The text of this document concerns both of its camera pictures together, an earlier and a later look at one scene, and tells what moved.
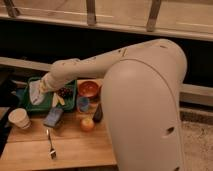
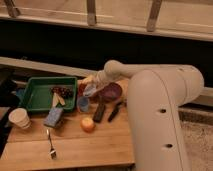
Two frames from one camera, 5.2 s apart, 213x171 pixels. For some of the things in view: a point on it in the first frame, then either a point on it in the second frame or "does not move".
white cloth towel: x=36 y=95 -> x=89 y=89
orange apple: x=87 y=124 does not move
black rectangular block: x=98 y=114 does not move
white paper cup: x=19 y=117 does not move
